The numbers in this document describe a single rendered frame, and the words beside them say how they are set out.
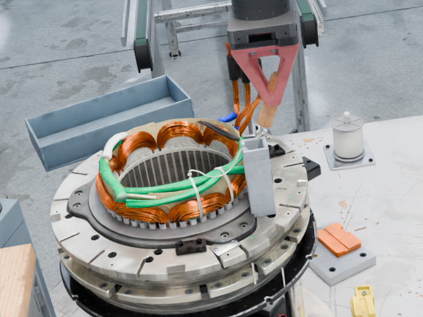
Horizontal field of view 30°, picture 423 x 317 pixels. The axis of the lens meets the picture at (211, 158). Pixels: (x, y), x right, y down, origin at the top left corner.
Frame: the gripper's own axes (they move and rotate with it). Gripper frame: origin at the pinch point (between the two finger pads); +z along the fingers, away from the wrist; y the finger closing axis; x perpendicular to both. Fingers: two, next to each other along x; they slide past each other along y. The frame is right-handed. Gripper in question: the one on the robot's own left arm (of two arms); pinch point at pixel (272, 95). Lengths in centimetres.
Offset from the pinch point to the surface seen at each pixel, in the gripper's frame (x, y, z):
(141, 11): 45, 158, 33
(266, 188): 2.0, 0.1, 11.2
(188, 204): 10.7, -2.0, 11.1
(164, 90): 20, 46, 16
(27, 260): 31.6, -0.6, 17.3
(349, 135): -10, 60, 35
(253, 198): 3.7, 0.0, 12.2
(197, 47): 51, 304, 96
